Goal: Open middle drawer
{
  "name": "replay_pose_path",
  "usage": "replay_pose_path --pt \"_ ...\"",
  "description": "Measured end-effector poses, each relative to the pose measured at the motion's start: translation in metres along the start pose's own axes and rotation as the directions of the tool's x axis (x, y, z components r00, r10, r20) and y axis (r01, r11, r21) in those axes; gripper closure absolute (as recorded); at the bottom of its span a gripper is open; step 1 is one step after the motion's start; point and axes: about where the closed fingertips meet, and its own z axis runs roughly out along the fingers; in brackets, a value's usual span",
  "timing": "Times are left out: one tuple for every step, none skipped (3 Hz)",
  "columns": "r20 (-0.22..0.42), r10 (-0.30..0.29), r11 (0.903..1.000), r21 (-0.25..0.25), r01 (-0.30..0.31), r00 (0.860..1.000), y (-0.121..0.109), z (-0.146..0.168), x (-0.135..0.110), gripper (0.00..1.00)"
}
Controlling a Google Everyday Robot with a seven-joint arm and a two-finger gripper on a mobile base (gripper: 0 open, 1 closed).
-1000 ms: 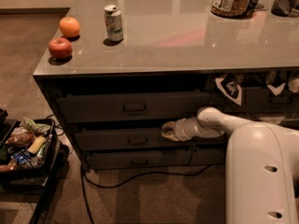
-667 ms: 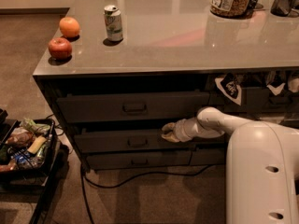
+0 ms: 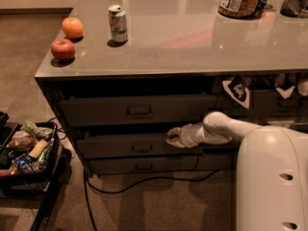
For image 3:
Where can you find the orange fruit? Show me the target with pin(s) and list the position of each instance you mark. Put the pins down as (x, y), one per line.
(73, 27)

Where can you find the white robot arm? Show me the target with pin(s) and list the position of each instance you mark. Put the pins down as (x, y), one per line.
(272, 170)

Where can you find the black white snack bag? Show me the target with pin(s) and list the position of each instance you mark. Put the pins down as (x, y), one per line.
(238, 90)

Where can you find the red apple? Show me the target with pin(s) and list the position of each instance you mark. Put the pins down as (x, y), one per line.
(62, 49)

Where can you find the grey cabinet with countertop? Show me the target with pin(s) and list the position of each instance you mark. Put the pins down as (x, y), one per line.
(173, 47)

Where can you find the black tray of snacks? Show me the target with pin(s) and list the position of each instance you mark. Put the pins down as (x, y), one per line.
(28, 151)

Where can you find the large clear snack jar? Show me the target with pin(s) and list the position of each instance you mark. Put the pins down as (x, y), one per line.
(237, 8)

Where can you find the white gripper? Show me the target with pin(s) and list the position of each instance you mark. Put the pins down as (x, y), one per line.
(187, 135)

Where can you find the green white soda can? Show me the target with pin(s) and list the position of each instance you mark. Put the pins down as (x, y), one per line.
(118, 23)

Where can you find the dark glass container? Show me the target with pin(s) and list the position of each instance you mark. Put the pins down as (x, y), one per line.
(293, 8)

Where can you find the grey drawer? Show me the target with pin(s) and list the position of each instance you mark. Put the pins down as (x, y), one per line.
(264, 103)
(136, 109)
(216, 161)
(140, 145)
(143, 165)

